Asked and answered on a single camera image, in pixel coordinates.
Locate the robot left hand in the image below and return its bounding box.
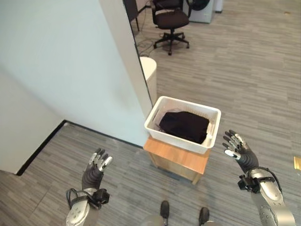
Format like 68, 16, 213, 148
81, 148, 113, 190

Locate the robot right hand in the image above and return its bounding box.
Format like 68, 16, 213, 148
222, 129, 259, 170

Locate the white plastic laundry basket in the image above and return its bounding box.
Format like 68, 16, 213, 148
143, 96, 222, 155

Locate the black folded cloth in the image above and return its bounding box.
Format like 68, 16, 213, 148
158, 111, 211, 145

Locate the wooden side table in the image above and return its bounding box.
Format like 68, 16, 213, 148
143, 137, 211, 185

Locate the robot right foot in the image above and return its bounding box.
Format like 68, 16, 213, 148
198, 207, 210, 226

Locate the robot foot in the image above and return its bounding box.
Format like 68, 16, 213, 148
198, 207, 210, 226
160, 200, 170, 220

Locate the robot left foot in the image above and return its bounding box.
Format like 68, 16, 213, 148
160, 200, 170, 220

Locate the white washing machine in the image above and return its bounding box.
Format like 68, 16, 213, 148
186, 0, 215, 24

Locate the black office chair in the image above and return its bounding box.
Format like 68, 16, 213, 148
151, 0, 190, 56

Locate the black floor cable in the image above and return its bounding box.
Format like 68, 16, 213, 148
135, 30, 165, 57

